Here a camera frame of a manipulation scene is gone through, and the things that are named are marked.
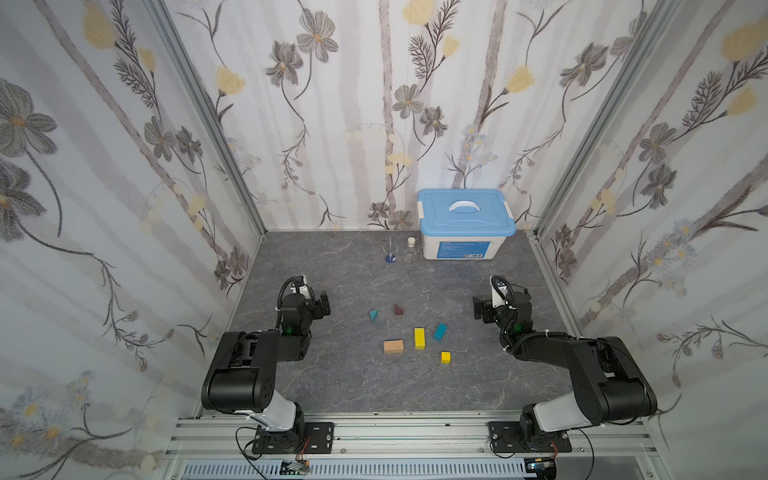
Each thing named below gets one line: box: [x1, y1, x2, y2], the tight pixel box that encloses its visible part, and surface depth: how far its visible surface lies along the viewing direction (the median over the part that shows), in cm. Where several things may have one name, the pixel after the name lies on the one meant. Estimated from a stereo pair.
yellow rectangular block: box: [414, 327, 426, 350], surface depth 90 cm
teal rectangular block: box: [434, 323, 447, 341], surface depth 94 cm
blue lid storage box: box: [417, 189, 517, 260], surface depth 106 cm
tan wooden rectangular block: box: [383, 340, 404, 353], surface depth 90 cm
